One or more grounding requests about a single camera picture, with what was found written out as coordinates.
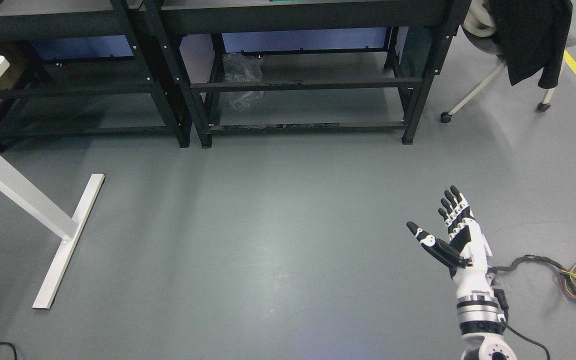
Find clear plastic bag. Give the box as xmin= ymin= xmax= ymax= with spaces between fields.
xmin=221 ymin=52 xmax=265 ymax=112

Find black braided cable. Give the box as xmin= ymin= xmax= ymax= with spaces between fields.
xmin=488 ymin=255 xmax=576 ymax=297

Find black metal shelf right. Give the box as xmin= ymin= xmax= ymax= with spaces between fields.
xmin=139 ymin=0 xmax=470 ymax=148

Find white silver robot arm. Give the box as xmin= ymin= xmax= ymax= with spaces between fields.
xmin=456 ymin=288 xmax=517 ymax=360

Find black metal shelf left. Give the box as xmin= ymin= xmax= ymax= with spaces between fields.
xmin=0 ymin=0 xmax=192 ymax=152

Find black jacket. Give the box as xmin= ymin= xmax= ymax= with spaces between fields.
xmin=488 ymin=0 xmax=574 ymax=90

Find black metal shelf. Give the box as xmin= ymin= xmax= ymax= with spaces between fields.
xmin=139 ymin=0 xmax=470 ymax=148
xmin=0 ymin=0 xmax=192 ymax=152

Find white table with legs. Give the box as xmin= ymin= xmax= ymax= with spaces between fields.
xmin=0 ymin=55 xmax=106 ymax=310

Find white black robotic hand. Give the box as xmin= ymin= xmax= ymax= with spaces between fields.
xmin=406 ymin=186 xmax=492 ymax=293

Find white office chair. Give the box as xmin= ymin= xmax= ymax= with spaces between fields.
xmin=440 ymin=0 xmax=576 ymax=124

